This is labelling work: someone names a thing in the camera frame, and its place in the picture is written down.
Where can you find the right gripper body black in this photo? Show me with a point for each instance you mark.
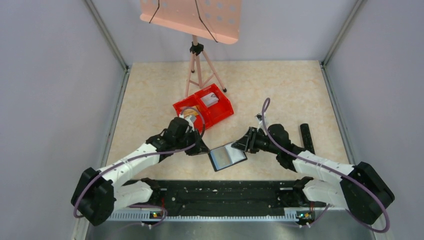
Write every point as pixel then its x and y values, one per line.
pixel 258 141

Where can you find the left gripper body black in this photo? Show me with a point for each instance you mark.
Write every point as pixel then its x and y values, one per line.
pixel 190 137

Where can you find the black leather card holder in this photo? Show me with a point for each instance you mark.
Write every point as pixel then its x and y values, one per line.
pixel 225 156

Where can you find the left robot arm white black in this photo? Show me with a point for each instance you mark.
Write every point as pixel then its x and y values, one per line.
pixel 100 192

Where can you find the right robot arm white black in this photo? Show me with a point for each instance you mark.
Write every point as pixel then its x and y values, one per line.
pixel 356 188

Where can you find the gold VIP card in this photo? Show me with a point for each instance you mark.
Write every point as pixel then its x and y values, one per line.
pixel 190 110

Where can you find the white silver card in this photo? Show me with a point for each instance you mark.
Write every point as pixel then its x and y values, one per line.
pixel 210 99

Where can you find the red plastic bin left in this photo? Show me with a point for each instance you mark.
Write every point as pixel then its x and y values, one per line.
pixel 194 102

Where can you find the red plastic bin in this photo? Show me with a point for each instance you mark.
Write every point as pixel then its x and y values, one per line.
pixel 194 102
pixel 219 111

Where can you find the red plastic bin right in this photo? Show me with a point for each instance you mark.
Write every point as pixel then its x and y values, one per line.
pixel 219 111

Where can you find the pink music stand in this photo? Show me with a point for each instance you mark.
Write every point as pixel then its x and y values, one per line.
pixel 217 20

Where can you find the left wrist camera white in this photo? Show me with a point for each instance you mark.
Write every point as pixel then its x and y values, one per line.
pixel 189 118

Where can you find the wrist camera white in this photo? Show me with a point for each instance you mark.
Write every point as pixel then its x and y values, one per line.
pixel 262 121
pixel 189 118

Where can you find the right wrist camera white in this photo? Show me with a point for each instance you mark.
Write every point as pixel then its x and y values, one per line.
pixel 262 121

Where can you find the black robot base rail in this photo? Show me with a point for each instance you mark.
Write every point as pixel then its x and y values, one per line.
pixel 222 201

